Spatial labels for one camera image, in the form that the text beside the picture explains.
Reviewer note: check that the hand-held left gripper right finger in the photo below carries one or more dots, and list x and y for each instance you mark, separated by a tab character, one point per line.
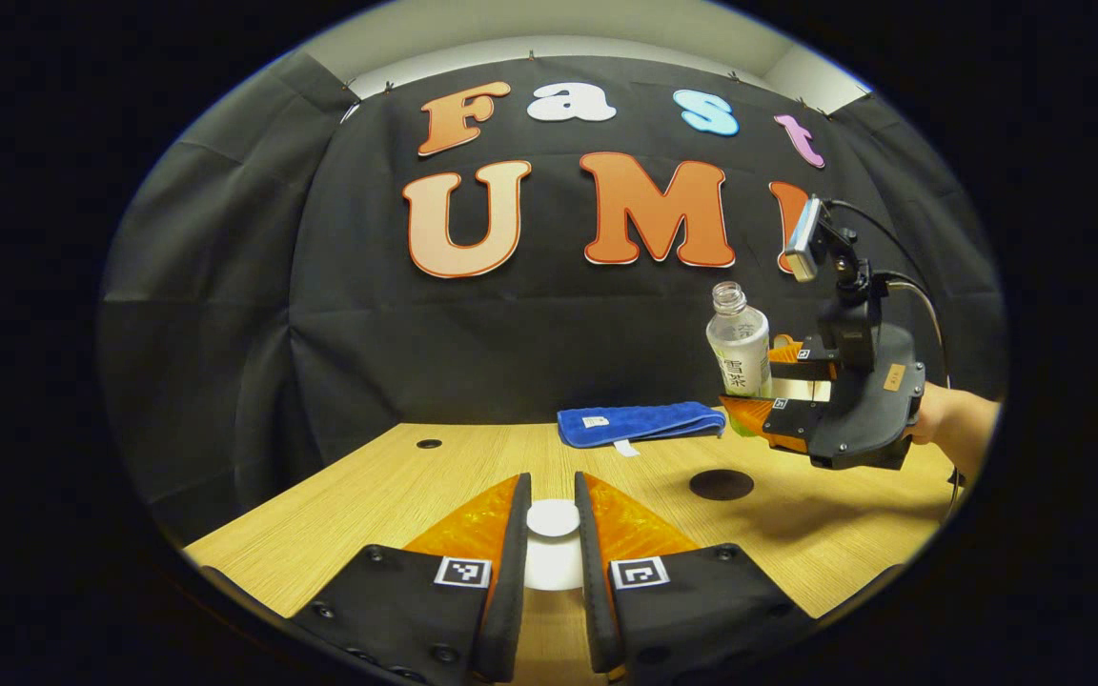
597	600

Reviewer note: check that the clear water bottle white label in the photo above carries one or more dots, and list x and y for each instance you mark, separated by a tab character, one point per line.
738	353

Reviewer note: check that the black backdrop cloth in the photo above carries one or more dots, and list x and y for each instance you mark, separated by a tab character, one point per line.
368	362

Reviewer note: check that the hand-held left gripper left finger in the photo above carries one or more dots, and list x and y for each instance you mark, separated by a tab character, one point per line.
511	591

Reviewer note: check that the blue folded towel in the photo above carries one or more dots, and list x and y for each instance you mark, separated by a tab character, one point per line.
635	422

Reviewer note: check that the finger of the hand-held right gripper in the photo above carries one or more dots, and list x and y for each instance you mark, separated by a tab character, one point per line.
797	419
811	369

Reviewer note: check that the dark brown round coaster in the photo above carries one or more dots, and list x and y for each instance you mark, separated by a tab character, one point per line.
721	485

